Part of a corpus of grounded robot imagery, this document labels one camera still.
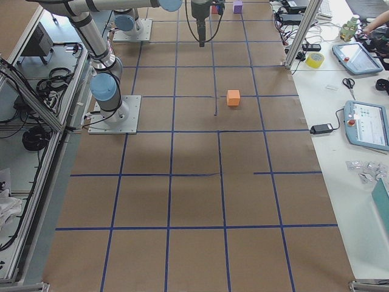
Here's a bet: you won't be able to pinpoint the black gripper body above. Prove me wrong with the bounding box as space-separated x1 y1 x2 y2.
190 0 212 27

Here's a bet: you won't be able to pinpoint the orange foam block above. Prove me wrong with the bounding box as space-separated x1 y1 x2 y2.
226 89 241 107

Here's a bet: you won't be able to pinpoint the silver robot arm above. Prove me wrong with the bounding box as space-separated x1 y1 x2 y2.
114 9 143 36
37 1 182 123

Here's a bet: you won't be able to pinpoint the purple foam block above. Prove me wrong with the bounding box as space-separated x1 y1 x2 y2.
233 0 243 14

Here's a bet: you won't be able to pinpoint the yellow tape roll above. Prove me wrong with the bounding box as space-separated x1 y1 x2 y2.
306 52 325 69

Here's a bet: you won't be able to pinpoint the far teach pendant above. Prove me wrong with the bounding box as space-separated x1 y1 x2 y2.
332 43 383 75

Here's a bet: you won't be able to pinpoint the teach pendant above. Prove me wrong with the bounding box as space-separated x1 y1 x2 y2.
332 43 383 75
343 100 388 151

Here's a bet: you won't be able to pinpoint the black power adapter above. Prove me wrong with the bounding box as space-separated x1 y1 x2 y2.
309 123 334 134

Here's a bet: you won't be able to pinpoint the near teach pendant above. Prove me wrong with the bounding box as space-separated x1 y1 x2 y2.
343 100 388 151

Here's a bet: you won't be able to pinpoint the bag of screws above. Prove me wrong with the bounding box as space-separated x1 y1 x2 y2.
345 160 388 184

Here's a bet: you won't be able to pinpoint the white cloth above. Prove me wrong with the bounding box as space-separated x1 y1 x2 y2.
0 169 24 235

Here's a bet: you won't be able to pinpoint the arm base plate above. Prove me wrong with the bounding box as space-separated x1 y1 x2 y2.
113 18 153 43
88 95 142 135

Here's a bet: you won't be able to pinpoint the aluminium frame post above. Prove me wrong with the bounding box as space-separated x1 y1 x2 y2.
284 0 322 69

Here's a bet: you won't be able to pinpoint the black handled scissors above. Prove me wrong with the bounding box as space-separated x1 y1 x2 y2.
342 78 356 100

